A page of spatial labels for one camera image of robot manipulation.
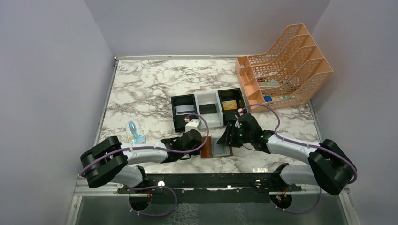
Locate brown leather card holder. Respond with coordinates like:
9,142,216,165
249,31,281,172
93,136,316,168
200,137,233,158

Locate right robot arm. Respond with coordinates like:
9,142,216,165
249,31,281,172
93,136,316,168
217,113,357,195

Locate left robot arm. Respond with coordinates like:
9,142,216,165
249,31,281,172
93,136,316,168
80,129,209,190

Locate gold card in tray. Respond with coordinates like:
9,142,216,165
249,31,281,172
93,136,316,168
222,100,238,111

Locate silver card in tray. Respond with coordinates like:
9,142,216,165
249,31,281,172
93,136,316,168
175,105,195,114

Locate black cards in tray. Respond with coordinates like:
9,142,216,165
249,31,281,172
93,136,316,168
199,104,217,114

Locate black left tray box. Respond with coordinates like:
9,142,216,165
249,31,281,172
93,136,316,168
171,94,198,133

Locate black tray box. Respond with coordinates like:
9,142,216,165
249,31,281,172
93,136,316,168
171,94,198,133
217,88,245,125

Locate black right tray box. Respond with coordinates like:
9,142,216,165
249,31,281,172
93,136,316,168
217,88,245,125

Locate white middle tray box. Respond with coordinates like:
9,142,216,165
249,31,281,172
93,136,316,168
194,91,224,128

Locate blue correction tape blister pack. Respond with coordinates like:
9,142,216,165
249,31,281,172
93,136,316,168
125,120,146,144

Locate orange plastic file organizer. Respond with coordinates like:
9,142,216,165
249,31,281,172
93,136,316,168
235,23,333,113

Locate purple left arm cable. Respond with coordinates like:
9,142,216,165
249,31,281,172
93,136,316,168
77,113,210,178

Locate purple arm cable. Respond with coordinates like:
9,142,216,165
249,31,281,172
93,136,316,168
77,113,210,178
239,104,358,215

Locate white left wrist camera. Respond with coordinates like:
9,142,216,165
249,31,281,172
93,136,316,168
184,118,201,133

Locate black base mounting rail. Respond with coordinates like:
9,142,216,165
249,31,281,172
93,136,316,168
117,172,301,204

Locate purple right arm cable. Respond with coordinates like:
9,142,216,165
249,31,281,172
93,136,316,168
239,104,358,215

